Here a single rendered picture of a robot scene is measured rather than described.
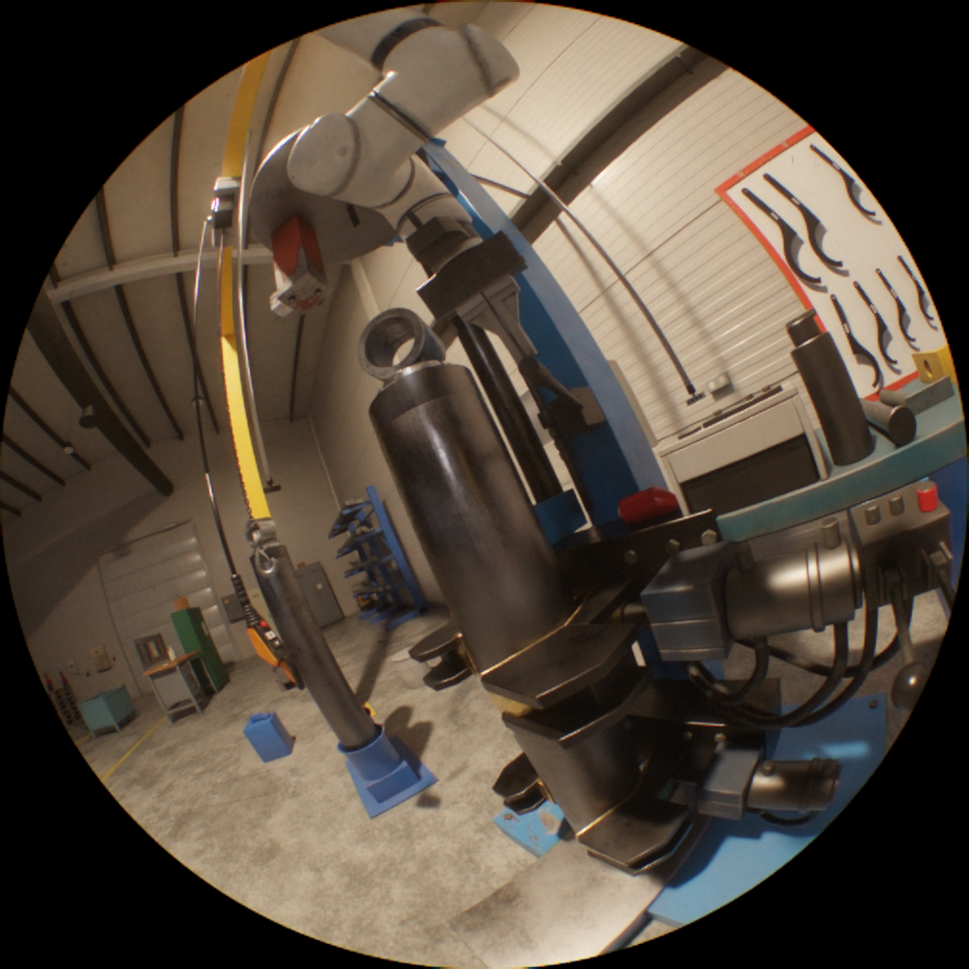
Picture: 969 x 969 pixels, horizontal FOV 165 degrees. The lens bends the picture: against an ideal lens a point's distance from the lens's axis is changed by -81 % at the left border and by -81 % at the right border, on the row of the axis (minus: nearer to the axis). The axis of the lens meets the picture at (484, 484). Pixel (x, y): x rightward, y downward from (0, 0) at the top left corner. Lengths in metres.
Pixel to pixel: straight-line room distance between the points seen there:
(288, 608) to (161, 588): 10.41
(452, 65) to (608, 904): 1.46
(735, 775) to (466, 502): 0.73
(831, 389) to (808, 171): 2.23
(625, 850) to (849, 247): 2.64
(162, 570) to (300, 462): 5.99
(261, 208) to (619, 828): 1.72
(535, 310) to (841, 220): 2.09
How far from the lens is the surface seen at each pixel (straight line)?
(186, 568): 11.69
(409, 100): 0.37
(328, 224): 1.23
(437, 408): 0.53
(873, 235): 2.55
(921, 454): 0.54
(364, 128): 0.37
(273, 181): 1.12
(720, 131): 2.88
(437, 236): 0.37
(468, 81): 0.37
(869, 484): 0.52
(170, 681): 6.34
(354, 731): 1.88
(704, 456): 0.52
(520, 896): 1.23
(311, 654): 1.75
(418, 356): 0.62
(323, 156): 0.36
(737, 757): 0.81
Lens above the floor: 1.21
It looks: 5 degrees up
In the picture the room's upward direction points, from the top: 24 degrees counter-clockwise
